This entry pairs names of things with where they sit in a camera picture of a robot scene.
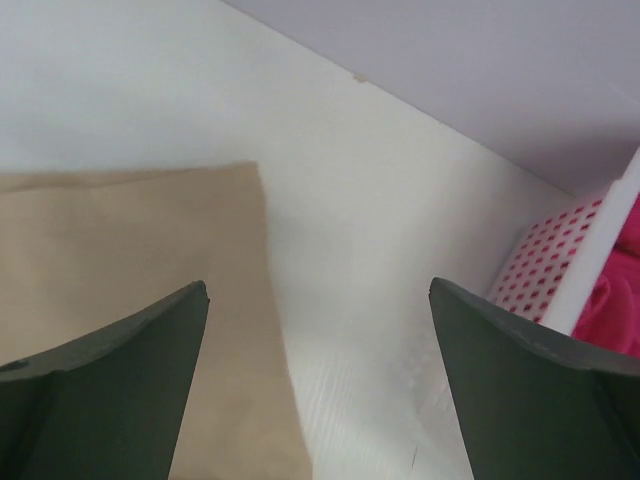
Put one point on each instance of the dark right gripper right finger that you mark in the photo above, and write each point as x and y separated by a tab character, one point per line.
533	403

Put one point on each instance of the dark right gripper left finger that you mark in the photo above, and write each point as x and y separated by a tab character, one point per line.
109	404

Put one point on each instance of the beige t shirt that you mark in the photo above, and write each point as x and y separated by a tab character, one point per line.
80	251

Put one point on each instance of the pink red shirt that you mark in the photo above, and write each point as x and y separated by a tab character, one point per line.
610	318

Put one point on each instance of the white plastic laundry basket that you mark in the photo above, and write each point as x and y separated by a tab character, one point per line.
550	273

